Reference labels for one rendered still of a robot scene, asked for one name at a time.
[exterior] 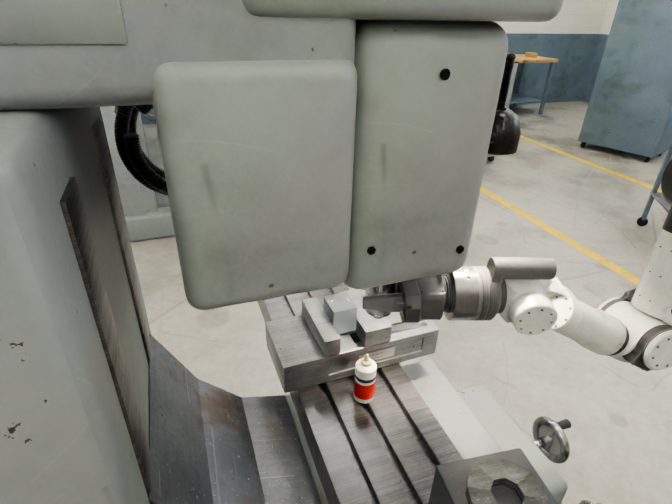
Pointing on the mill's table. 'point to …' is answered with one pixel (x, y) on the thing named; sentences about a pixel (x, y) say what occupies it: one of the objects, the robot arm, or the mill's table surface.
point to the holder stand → (490, 481)
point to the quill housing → (420, 144)
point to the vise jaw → (374, 330)
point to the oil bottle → (365, 380)
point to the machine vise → (337, 346)
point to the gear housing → (410, 9)
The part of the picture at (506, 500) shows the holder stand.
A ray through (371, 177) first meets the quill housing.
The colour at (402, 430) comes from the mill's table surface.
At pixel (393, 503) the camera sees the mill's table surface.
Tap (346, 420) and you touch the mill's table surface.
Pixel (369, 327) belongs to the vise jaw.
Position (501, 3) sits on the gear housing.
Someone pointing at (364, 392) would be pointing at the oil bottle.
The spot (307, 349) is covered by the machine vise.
